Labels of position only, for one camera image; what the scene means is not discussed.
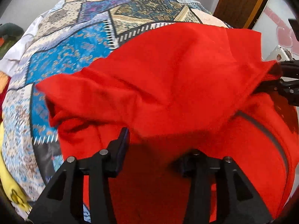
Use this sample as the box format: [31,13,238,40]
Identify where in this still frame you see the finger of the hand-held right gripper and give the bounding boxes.
[279,60,299,76]
[256,79,299,105]

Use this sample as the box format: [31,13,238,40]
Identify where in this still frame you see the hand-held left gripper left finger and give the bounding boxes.
[28,128,130,224]

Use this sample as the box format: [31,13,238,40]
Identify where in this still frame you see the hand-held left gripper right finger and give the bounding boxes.
[174,149,274,224]

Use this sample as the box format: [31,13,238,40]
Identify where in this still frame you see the red zip jacket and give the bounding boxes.
[35,23,299,224]

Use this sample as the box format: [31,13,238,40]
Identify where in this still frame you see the white appliance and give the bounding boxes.
[264,46,293,61]

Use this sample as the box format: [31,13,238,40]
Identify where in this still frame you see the wooden door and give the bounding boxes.
[213,0,274,29]

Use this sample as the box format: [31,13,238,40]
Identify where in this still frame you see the yellow printed cloth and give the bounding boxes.
[0,121,32,215]

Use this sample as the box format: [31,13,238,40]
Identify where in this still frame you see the blue patchwork blanket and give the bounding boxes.
[2,0,232,224]

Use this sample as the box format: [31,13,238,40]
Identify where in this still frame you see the white cloth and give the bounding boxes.
[0,16,47,75]

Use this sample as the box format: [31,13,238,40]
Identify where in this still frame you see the green patterned cloth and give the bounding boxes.
[0,41,18,60]

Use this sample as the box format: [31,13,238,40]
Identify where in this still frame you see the grey long pillow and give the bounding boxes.
[0,23,24,40]

